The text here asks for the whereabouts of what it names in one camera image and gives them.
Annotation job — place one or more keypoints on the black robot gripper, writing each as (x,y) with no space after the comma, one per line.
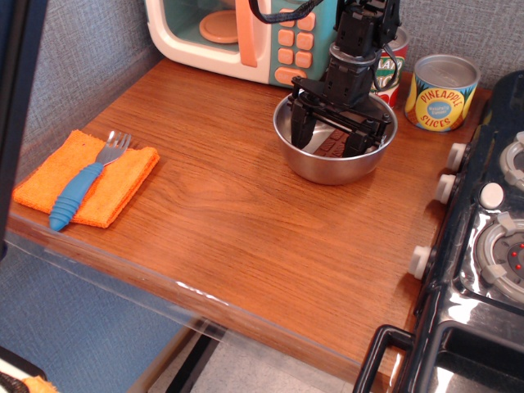
(342,100)

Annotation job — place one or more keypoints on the brown chocolate bar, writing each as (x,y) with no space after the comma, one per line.
(333,145)

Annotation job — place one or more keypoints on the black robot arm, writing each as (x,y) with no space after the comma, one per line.
(363,25)

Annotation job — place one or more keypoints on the silver metal pan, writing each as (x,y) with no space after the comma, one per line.
(322,160)

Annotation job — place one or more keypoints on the tomato sauce can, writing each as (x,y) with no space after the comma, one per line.
(390,68)

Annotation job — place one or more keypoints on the pineapple slices can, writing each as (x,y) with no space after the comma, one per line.
(441,92)

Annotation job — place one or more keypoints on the white stove knob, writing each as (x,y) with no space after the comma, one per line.
(444,188)
(455,156)
(419,260)

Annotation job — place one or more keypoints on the teal toy microwave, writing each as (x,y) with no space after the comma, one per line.
(226,38)

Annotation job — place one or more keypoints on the orange folded cloth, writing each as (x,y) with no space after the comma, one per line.
(108,195)

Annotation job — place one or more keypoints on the black toy stove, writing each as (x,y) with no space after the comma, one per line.
(468,335)

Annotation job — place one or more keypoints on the blue handled fork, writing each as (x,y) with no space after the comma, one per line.
(69,200)

